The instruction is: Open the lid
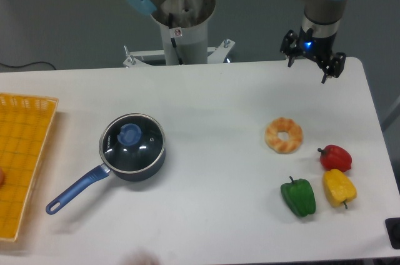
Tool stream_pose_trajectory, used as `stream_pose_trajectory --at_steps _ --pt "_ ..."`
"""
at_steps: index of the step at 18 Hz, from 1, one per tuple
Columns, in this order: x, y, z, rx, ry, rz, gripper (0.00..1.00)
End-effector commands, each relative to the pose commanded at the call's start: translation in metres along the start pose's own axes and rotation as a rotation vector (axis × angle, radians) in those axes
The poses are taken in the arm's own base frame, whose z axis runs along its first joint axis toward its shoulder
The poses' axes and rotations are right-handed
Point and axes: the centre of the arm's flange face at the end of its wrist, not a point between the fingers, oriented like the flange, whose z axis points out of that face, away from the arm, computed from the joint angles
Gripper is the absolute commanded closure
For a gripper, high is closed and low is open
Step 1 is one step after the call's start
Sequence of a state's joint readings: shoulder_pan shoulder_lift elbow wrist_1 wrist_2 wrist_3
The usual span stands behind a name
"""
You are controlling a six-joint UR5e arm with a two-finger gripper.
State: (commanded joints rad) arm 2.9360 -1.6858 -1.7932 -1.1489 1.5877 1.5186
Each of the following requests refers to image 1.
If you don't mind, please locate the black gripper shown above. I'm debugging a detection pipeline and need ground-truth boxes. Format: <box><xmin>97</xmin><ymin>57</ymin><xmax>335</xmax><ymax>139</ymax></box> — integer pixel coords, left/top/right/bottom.
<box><xmin>280</xmin><ymin>28</ymin><xmax>346</xmax><ymax>84</ymax></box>

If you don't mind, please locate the glass pot lid blue knob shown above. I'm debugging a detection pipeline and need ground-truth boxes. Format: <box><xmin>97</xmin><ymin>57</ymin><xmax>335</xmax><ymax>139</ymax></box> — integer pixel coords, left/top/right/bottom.
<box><xmin>98</xmin><ymin>113</ymin><xmax>166</xmax><ymax>173</ymax></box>

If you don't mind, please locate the dark blue saucepan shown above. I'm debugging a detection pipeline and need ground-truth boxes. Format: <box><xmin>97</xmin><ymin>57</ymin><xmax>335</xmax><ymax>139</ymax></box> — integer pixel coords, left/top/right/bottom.
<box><xmin>46</xmin><ymin>160</ymin><xmax>156</xmax><ymax>215</ymax></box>

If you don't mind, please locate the red bell pepper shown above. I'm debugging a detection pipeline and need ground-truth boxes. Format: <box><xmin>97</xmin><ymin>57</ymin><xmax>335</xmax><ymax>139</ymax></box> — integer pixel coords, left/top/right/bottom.
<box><xmin>317</xmin><ymin>144</ymin><xmax>353</xmax><ymax>173</ymax></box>

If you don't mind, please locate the yellow bell pepper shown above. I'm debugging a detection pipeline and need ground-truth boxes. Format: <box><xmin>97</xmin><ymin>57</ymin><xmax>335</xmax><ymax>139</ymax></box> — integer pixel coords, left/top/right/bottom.
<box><xmin>322</xmin><ymin>169</ymin><xmax>357</xmax><ymax>209</ymax></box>

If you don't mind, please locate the green bell pepper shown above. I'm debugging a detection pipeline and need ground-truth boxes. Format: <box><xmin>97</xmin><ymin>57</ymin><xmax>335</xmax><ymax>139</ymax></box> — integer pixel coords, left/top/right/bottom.
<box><xmin>280</xmin><ymin>176</ymin><xmax>316</xmax><ymax>218</ymax></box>

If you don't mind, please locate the black device at table edge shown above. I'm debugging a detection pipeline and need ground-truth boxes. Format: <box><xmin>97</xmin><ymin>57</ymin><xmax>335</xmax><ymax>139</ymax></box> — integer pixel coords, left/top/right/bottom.
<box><xmin>385</xmin><ymin>217</ymin><xmax>400</xmax><ymax>249</ymax></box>

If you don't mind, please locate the yellow plastic basket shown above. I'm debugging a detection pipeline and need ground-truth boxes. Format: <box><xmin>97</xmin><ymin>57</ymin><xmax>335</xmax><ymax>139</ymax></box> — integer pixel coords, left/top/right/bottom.
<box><xmin>1</xmin><ymin>92</ymin><xmax>59</xmax><ymax>242</ymax></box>

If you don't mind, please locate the ring shaped bread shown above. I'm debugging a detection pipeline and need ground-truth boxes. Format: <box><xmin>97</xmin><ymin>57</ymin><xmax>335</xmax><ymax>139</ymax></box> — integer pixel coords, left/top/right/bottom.
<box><xmin>264</xmin><ymin>117</ymin><xmax>303</xmax><ymax>154</ymax></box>

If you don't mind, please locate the white metal base frame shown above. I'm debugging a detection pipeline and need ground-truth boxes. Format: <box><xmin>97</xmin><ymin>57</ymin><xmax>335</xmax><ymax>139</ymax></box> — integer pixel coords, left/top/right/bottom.
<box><xmin>122</xmin><ymin>39</ymin><xmax>236</xmax><ymax>68</ymax></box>

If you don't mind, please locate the black cable on floor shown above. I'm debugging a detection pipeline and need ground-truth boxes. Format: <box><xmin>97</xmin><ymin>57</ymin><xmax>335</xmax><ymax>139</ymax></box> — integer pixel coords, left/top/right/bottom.
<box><xmin>0</xmin><ymin>61</ymin><xmax>58</xmax><ymax>70</ymax></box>

